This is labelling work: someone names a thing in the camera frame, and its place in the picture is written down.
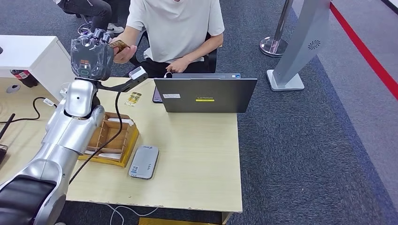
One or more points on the grey desk grommet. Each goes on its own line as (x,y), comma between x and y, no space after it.
(13,88)

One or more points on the white card stack flat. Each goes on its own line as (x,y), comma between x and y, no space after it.
(108,156)

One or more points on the grey kiosk stand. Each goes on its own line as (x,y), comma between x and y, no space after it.
(298,46)

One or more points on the person in dark trousers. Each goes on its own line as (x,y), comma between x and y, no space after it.
(93,9)

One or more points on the person's left forearm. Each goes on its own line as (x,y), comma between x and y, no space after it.
(203,48)

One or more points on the black object at desk edge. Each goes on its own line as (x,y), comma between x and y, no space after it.
(2,152)

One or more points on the cola bottle red label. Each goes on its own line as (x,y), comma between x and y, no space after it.
(25,78)

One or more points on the dark smartphone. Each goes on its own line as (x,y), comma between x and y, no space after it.
(156,96)

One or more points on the grey card reader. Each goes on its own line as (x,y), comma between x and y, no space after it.
(144,162)

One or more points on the white charger adapter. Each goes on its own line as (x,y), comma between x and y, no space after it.
(64,92)

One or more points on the person's right hand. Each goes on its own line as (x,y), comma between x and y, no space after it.
(126,55)

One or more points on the black office chair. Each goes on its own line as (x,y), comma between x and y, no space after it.
(212,52)

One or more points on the person's left hand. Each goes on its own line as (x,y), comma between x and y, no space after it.
(178,66)

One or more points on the person's right forearm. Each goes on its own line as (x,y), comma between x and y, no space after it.
(130,35)

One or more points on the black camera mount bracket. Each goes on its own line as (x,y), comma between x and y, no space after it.
(124,85)

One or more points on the yellow green ID card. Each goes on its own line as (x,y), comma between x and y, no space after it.
(133,98)

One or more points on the chrome stanchion post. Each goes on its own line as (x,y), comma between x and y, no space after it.
(273,46)

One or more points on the yellow room key card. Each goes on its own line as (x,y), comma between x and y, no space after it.
(119,45)

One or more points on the cardboard divider box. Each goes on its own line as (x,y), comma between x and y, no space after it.
(115,133)

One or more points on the grey Lenovo laptop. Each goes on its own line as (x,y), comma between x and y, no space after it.
(211,97)

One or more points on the white cabinet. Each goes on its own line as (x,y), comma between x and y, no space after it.
(31,52)

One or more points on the chrome stool base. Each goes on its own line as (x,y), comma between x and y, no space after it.
(84,28)

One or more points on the white card stack wide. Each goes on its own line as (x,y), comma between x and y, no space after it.
(122,121)

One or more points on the yellow panel under desk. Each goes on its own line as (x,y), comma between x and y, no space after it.
(168,222)

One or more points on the black rod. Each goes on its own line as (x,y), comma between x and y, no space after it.
(6,125)

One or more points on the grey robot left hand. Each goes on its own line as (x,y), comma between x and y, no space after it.
(91,59)

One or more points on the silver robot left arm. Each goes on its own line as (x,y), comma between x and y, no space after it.
(71,130)

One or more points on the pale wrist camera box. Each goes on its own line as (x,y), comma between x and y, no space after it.
(137,73)

